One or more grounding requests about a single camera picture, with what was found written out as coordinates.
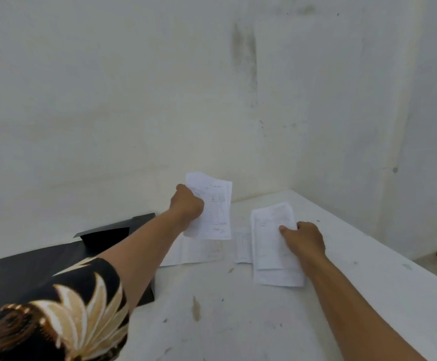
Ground person's left hand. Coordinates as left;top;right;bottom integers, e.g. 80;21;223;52
169;184;205;227

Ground white printed paper sheet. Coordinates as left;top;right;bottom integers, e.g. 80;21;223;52
250;202;299;270

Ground person's right hand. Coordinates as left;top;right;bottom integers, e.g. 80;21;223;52
279;221;327;264

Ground person's right forearm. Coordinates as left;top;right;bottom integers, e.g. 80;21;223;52
302;253;428;361

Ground black floral patterned shirt sleeve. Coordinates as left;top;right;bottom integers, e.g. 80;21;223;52
0;257;131;361

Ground large white paper sheet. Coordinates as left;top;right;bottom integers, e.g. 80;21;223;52
252;237;306;288

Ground black cardboard box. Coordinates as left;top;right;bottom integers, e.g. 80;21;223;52
0;213;157;324

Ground white creased paper sheet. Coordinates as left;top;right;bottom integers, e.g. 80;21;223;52
159;232;225;267

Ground white printed receipt paper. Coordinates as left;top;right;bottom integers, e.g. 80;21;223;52
183;171;233;241

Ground small white paper slip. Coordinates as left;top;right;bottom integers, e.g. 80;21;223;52
234;228;254;264

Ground person's left forearm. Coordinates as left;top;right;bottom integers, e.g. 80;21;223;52
97;209;186;311

